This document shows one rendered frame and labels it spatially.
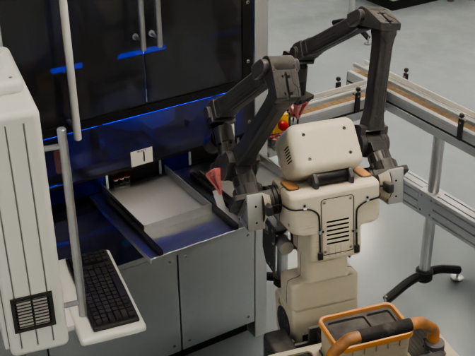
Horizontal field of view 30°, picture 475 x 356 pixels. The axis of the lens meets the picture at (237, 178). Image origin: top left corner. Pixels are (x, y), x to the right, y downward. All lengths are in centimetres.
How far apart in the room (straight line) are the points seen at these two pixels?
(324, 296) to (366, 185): 40
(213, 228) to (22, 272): 76
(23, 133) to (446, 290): 250
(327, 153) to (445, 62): 440
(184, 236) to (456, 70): 408
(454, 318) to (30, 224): 225
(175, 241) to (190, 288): 65
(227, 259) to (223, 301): 20
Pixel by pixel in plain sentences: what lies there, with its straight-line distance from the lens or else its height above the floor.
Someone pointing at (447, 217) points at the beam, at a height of 50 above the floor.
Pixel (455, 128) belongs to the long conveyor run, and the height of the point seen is 92.
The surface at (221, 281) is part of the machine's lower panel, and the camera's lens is 361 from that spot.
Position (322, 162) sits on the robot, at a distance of 247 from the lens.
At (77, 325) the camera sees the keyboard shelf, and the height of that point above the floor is 80.
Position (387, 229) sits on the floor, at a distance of 465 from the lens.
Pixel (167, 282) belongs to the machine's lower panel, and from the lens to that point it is 346.
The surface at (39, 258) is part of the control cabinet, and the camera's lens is 246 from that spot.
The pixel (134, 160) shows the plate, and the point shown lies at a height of 101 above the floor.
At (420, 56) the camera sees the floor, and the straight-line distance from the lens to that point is 691.
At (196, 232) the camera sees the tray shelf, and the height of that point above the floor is 88.
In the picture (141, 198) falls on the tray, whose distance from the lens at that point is 316.
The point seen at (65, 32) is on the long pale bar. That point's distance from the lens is 278.
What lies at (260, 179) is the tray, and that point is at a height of 88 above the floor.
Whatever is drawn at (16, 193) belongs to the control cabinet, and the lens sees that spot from 235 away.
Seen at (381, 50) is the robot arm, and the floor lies 152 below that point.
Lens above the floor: 246
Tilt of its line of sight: 29 degrees down
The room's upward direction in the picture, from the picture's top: 1 degrees counter-clockwise
